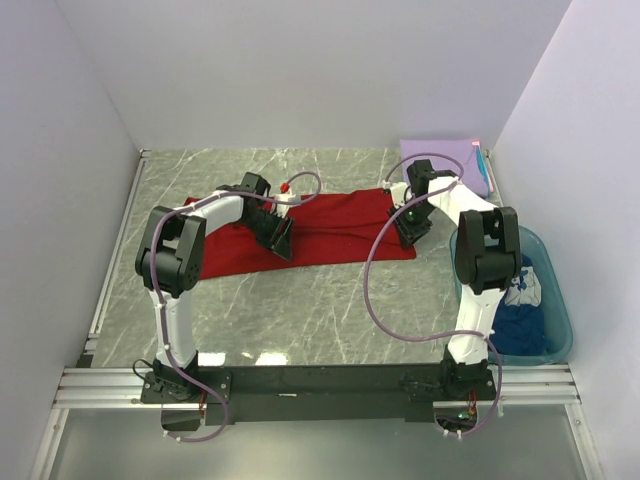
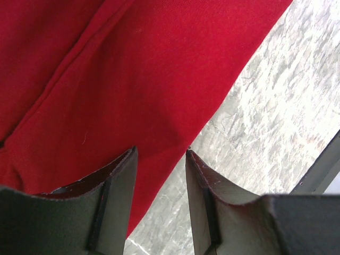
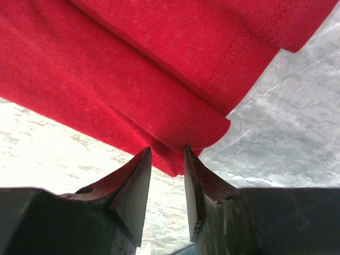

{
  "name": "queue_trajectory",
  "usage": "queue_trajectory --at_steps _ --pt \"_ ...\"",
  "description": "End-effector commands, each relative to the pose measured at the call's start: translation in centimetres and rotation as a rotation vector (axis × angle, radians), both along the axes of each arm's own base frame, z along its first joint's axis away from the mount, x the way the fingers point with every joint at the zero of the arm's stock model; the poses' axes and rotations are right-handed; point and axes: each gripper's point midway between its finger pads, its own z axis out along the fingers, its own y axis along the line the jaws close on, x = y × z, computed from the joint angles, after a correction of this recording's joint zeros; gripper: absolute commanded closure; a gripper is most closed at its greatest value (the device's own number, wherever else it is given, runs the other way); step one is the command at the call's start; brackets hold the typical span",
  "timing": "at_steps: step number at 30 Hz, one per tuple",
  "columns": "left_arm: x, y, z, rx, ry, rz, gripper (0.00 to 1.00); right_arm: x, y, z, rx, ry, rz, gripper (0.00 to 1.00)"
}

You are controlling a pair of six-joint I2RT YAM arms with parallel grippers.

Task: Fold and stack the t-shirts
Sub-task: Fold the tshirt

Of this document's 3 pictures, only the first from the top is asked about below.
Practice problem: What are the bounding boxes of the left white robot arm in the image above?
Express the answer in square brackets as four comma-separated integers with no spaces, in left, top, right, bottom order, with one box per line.
[135,173,303,402]

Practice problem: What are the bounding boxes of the black base beam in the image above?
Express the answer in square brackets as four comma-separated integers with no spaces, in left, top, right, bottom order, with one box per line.
[141,363,496,425]

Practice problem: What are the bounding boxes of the folded purple t shirt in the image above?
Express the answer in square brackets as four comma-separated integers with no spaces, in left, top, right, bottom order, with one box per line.
[399,139,490,198]

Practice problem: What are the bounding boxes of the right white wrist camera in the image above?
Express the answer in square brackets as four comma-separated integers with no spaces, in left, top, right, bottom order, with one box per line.
[382,181,410,209]

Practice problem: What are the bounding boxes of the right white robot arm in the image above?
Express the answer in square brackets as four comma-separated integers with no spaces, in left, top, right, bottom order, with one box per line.
[383,154,521,399]

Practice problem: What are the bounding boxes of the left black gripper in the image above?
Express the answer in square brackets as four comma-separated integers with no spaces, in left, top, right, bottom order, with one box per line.
[241,209,295,261]

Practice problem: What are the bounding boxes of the blue plastic bin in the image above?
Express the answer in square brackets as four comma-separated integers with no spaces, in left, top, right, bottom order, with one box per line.
[449,227,573,366]

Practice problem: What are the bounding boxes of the red t shirt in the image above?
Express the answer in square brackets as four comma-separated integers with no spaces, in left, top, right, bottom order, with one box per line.
[200,189,393,280]

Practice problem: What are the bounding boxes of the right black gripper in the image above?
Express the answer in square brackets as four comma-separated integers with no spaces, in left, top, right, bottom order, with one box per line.
[387,199,436,250]

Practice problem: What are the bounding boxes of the folded pink t shirt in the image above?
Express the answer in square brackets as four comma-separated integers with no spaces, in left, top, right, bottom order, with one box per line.
[471,140,495,194]

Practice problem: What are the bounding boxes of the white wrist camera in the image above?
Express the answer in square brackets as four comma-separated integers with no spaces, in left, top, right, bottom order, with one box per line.
[382,181,410,209]
[272,182,301,218]

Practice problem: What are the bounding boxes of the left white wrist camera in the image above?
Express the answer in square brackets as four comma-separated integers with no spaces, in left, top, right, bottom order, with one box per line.
[272,182,301,218]

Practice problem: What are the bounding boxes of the folded light blue t shirt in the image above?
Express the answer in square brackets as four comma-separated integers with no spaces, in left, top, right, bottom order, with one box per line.
[476,146,489,184]

